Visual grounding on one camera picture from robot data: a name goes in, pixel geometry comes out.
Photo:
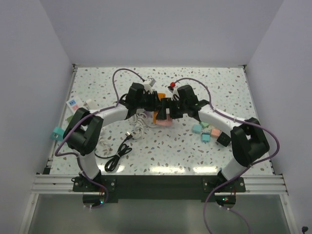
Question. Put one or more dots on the black mounting base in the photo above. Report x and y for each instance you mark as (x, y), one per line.
(112, 188)

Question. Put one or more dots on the teal cube adapter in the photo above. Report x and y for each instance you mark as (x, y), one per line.
(205, 137)

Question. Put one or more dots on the green cube adapter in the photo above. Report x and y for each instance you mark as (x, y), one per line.
(204, 124)

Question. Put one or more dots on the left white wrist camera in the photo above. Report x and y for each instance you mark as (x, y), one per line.
(149, 82)

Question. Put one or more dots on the long white power strip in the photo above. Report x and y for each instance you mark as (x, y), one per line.
(74, 103)

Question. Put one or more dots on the white power strip base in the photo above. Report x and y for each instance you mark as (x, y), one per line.
(89, 104)

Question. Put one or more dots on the light blue cube adapter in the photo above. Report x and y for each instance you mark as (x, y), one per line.
(197, 129)

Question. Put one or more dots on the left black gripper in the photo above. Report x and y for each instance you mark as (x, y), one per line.
(155, 102)

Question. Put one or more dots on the orange power strip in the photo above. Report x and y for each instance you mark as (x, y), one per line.
(158, 106)

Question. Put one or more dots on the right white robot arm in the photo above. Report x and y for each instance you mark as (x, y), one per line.
(247, 139)

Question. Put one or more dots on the small pink adapter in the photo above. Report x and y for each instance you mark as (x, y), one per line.
(215, 133)

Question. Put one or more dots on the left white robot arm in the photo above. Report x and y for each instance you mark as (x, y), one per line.
(83, 131)

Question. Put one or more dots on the green power strip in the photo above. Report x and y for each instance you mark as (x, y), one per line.
(68, 120)

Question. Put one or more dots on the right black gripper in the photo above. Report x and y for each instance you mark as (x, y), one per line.
(167, 103)

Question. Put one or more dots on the pink cube socket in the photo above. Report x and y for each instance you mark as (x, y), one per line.
(166, 122)

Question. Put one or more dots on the black cube socket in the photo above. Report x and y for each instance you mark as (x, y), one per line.
(224, 139)

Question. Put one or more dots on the teal triangular power strip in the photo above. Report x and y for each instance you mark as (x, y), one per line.
(57, 134)

